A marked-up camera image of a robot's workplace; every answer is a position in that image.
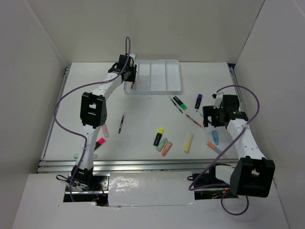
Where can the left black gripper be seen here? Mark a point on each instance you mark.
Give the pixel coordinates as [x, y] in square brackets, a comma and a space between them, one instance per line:
[132, 78]

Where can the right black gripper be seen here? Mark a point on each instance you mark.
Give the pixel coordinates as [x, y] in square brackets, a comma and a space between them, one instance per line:
[208, 111]

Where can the green gel pen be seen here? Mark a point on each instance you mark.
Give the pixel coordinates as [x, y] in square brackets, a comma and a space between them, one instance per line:
[175, 104]

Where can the purple gel pen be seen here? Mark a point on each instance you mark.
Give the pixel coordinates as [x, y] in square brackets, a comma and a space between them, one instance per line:
[121, 123]

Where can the black yellow-capped highlighter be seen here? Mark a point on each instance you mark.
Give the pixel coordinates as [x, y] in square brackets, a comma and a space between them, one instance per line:
[158, 136]

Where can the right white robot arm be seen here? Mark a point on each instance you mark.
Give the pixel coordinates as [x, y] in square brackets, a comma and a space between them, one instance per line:
[253, 174]

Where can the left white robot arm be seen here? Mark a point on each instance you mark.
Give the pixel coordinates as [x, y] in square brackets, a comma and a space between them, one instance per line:
[94, 114]

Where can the blue pastel highlighter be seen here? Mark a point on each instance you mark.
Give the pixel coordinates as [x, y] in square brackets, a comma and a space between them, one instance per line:
[215, 137]

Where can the black purple-capped highlighter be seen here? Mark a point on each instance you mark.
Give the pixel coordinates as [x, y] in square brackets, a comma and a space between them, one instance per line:
[198, 101]

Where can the orange pastel long highlighter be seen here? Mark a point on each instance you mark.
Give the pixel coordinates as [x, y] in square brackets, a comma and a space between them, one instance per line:
[214, 147]

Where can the white divided plastic tray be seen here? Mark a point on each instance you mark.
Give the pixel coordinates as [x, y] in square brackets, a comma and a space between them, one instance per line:
[156, 77]

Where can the black green-capped highlighter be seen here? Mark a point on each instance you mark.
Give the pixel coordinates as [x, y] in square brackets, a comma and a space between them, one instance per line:
[180, 103]

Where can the yellow pastel highlighter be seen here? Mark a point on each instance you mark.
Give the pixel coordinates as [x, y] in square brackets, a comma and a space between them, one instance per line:
[188, 143]

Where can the orange pastel short highlighter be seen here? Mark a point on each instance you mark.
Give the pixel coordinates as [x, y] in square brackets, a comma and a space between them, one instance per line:
[166, 148]

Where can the green pastel short highlighter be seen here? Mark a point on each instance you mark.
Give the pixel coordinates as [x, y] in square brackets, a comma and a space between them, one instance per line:
[161, 145]

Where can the pink pastel highlighter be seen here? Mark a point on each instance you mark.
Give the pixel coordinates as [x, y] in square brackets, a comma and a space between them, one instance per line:
[105, 131]

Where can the black pink-capped highlighter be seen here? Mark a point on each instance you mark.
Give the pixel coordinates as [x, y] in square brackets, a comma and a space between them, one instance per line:
[100, 142]

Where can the white foil cover panel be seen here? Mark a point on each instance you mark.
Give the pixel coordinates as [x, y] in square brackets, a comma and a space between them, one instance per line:
[149, 189]

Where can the green pastel long highlighter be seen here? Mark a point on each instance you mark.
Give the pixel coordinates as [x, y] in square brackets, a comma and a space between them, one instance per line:
[75, 156]

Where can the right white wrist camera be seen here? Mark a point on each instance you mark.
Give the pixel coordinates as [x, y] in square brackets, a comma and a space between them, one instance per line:
[218, 98]

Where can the aluminium table frame rails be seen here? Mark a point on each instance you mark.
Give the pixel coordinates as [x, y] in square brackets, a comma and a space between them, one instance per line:
[133, 148]

